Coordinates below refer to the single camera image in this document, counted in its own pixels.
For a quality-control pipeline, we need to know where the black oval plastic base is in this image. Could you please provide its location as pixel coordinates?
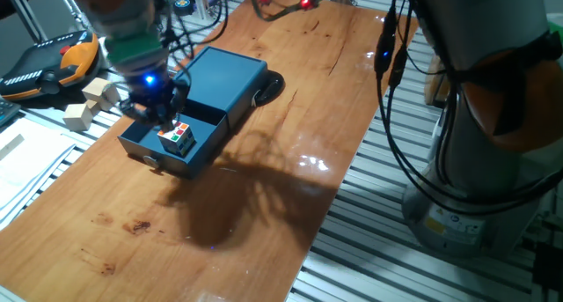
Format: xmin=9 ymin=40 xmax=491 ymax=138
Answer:
xmin=254 ymin=70 xmax=286 ymax=107

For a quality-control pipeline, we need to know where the slanted grey metal bar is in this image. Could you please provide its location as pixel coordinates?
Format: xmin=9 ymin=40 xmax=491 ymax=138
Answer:
xmin=2 ymin=0 xmax=48 ymax=43

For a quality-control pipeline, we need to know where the flat wooden strip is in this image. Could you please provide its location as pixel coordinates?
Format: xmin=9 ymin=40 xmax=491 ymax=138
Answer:
xmin=0 ymin=133 xmax=26 ymax=161

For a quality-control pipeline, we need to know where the black and orange teach pendant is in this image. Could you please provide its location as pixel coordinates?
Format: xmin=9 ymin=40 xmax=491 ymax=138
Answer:
xmin=0 ymin=30 xmax=101 ymax=101

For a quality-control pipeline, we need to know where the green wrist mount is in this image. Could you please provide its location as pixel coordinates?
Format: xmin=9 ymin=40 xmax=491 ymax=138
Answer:
xmin=104 ymin=30 xmax=165 ymax=69

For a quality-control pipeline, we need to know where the black keyboard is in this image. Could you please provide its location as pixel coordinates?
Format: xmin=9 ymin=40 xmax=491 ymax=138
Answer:
xmin=0 ymin=98 xmax=22 ymax=128

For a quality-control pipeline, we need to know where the medium wooden block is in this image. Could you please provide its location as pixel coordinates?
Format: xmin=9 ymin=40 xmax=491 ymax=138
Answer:
xmin=62 ymin=102 xmax=93 ymax=132

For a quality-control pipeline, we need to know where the white Rubik's cube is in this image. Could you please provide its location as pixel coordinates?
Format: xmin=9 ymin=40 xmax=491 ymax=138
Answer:
xmin=157 ymin=121 xmax=196 ymax=158

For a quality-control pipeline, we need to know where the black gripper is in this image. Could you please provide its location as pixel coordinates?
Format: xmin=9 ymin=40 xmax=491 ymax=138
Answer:
xmin=119 ymin=63 xmax=184 ymax=134

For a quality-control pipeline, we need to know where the black wrist cable bundle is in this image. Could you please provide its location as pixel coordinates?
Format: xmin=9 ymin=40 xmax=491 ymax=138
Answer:
xmin=149 ymin=0 xmax=230 ymax=87

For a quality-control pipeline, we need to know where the black cable with inline plug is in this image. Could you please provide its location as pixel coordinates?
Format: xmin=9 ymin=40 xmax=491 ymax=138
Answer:
xmin=386 ymin=0 xmax=563 ymax=206

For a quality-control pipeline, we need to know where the white paper stack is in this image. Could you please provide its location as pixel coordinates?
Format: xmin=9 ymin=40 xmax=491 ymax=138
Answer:
xmin=0 ymin=116 xmax=78 ymax=231

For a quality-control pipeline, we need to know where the blue-grey sliding drawer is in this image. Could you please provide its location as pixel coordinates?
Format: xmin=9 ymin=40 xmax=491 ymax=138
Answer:
xmin=117 ymin=98 xmax=230 ymax=180

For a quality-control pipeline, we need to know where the large wooden block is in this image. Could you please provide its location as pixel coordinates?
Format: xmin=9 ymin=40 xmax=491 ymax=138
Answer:
xmin=81 ymin=77 xmax=121 ymax=112

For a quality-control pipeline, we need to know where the black cable with blue light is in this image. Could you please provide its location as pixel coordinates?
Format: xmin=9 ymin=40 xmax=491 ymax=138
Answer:
xmin=372 ymin=0 xmax=563 ymax=217

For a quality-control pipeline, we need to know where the glossy wooden board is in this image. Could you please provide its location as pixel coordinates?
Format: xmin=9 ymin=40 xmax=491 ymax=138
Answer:
xmin=0 ymin=0 xmax=419 ymax=302

